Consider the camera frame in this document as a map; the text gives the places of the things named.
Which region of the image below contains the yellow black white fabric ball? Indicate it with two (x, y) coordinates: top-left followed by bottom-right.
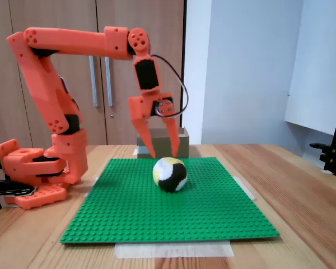
(152, 156), (188, 193)

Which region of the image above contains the open cardboard box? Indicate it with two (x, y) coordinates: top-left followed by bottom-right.
(136, 126), (190, 159)

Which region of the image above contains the brown wooden cabinet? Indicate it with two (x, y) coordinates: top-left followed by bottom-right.
(0, 0), (187, 146)

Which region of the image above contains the short masking tape strip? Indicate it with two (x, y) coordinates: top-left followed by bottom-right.
(83, 176), (99, 198)
(231, 175), (258, 201)

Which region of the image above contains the green studded baseplate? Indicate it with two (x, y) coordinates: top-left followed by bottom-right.
(59, 156), (281, 245)

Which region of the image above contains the wide masking tape strip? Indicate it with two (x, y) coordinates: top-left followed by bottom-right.
(114, 240), (235, 259)

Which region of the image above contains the white board panel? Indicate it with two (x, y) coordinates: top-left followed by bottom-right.
(284, 0), (336, 136)

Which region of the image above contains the gripper motor cable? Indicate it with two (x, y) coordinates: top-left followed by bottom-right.
(151, 54), (189, 118)

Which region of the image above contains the metal cabinet handle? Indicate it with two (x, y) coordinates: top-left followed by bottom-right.
(104, 57), (114, 108)
(88, 55), (99, 108)

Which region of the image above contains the black camera stand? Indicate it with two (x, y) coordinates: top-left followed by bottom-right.
(309, 82), (336, 177)

